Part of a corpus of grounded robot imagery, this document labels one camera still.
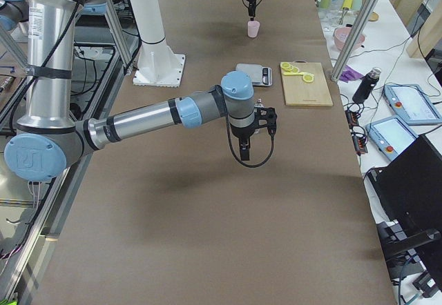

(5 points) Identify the aluminium frame post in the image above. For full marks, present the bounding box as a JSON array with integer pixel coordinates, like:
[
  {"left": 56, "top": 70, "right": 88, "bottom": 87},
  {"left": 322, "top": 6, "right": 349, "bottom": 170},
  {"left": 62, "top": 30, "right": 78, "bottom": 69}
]
[{"left": 330, "top": 0, "right": 378, "bottom": 82}]

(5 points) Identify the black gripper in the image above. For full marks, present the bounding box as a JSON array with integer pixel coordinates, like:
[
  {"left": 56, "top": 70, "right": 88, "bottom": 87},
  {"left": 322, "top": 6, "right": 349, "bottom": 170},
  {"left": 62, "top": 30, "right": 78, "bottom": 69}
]
[
  {"left": 246, "top": 0, "right": 257, "bottom": 21},
  {"left": 231, "top": 125, "right": 254, "bottom": 161}
]

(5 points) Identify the blue teach pendant far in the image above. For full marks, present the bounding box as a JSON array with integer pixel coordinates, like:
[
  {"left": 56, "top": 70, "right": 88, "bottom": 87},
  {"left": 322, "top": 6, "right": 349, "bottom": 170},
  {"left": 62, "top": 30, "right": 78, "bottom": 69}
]
[{"left": 383, "top": 84, "right": 441, "bottom": 126}]

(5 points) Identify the black thermos bottle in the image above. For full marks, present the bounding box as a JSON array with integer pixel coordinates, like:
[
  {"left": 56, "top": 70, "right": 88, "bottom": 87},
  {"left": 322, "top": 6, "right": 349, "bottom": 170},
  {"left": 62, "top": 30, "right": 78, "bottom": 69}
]
[{"left": 352, "top": 67, "right": 382, "bottom": 104}]

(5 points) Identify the clear glass sauce bottle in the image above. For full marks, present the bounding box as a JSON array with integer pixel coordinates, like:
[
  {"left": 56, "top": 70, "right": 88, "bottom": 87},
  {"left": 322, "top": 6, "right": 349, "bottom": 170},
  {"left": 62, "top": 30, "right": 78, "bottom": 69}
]
[{"left": 254, "top": 98, "right": 265, "bottom": 108}]

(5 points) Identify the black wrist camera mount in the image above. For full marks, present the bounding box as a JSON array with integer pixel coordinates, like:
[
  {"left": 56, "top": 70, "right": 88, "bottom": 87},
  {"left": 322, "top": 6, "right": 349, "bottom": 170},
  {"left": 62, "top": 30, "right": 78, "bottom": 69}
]
[{"left": 253, "top": 107, "right": 278, "bottom": 138}]

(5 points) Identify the pink bowl with ice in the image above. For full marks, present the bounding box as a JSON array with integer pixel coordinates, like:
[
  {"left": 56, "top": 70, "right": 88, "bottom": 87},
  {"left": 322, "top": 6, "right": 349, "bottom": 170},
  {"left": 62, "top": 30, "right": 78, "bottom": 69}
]
[{"left": 332, "top": 26, "right": 366, "bottom": 52}]

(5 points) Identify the yellow plastic knife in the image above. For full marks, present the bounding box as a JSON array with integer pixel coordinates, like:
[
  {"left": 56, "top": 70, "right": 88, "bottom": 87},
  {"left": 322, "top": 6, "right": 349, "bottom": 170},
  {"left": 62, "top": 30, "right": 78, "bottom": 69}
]
[{"left": 283, "top": 72, "right": 314, "bottom": 78}]

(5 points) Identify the white pedestal column base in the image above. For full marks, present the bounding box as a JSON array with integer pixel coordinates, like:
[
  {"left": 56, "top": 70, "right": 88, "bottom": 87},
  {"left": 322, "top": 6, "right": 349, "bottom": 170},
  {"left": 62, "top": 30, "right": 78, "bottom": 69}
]
[{"left": 130, "top": 0, "right": 186, "bottom": 88}]

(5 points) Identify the lemon slice near handle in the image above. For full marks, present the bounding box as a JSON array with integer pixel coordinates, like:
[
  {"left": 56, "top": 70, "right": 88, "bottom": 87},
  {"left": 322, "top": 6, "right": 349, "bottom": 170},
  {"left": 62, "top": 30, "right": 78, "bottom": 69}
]
[{"left": 302, "top": 73, "right": 314, "bottom": 83}]

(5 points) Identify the wooden cutting board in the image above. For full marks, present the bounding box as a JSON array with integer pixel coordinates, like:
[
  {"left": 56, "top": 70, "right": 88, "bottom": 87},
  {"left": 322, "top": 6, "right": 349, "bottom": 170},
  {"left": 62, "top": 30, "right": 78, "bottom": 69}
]
[{"left": 280, "top": 61, "right": 333, "bottom": 107}]

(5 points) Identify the silver digital kitchen scale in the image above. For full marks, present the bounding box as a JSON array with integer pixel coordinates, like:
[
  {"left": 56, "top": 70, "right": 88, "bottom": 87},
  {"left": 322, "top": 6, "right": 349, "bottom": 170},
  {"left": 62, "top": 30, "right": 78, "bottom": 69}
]
[{"left": 236, "top": 63, "right": 273, "bottom": 87}]

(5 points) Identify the black power strip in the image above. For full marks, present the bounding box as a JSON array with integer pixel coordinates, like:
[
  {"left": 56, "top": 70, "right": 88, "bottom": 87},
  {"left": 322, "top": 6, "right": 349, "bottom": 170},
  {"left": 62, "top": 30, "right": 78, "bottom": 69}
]
[{"left": 345, "top": 109, "right": 368, "bottom": 156}]

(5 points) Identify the black looped cable right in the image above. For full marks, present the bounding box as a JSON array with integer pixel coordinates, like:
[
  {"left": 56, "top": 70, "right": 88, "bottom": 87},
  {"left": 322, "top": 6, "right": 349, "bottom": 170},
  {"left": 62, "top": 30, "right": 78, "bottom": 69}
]
[{"left": 225, "top": 115, "right": 276, "bottom": 168}]

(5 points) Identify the blue teach pendant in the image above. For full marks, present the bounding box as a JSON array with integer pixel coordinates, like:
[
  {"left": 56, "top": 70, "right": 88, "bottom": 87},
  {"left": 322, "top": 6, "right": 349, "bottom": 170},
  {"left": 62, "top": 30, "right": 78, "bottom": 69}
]
[
  {"left": 365, "top": 116, "right": 418, "bottom": 161},
  {"left": 383, "top": 84, "right": 441, "bottom": 126}
]

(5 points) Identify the black monitor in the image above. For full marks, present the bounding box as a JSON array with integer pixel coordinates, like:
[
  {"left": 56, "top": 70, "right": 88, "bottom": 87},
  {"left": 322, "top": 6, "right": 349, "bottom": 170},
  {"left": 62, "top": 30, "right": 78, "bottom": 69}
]
[{"left": 371, "top": 135, "right": 441, "bottom": 288}]

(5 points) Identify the yellow cup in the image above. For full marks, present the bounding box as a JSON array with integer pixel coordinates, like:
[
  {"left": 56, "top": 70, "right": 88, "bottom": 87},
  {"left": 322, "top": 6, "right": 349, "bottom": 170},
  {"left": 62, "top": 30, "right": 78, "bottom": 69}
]
[{"left": 342, "top": 0, "right": 353, "bottom": 10}]

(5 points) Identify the blue teach pendant near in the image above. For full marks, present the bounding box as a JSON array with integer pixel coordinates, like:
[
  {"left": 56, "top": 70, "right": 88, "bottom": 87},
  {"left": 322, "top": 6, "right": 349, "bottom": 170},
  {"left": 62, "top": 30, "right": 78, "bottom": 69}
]
[{"left": 365, "top": 116, "right": 418, "bottom": 161}]

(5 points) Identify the purple cloth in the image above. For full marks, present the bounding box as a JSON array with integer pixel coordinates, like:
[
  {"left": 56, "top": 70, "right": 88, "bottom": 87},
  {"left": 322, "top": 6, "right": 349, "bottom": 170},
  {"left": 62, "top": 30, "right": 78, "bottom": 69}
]
[{"left": 339, "top": 65, "right": 364, "bottom": 83}]

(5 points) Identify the pink plastic cup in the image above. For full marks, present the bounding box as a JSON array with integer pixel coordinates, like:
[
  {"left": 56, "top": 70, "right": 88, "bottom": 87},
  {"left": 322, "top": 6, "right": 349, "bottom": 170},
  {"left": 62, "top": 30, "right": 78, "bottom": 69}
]
[{"left": 247, "top": 20, "right": 260, "bottom": 38}]

